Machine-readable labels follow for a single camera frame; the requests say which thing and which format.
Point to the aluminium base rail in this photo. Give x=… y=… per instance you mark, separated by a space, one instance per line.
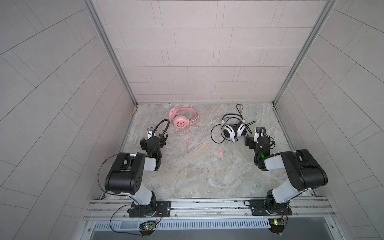
x=183 y=209

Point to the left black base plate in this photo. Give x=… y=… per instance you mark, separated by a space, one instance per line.
x=162 y=208

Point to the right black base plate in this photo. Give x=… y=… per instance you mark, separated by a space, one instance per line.
x=260 y=208

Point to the pink cat-ear headphones with cable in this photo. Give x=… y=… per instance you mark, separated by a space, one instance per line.
x=183 y=118

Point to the white black headphones with cable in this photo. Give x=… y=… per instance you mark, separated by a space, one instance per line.
x=233 y=126

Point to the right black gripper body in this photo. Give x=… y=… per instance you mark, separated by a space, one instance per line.
x=249 y=141

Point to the white ventilation grille strip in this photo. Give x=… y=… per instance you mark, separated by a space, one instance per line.
x=167 y=225

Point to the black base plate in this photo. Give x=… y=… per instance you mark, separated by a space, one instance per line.
x=260 y=208
x=162 y=208

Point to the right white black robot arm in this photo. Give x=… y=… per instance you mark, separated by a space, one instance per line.
x=303 y=172

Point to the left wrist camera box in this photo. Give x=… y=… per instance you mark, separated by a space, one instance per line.
x=150 y=132

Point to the left green circuit board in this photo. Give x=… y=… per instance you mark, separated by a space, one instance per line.
x=147 y=228

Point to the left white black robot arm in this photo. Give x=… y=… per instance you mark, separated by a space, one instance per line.
x=126 y=175

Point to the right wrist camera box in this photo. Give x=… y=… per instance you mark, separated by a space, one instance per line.
x=257 y=133

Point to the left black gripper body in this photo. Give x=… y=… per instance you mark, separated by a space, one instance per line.
x=143 y=142

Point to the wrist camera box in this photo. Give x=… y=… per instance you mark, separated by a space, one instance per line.
x=150 y=132
x=257 y=133

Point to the right circuit board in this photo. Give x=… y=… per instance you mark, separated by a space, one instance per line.
x=277 y=226

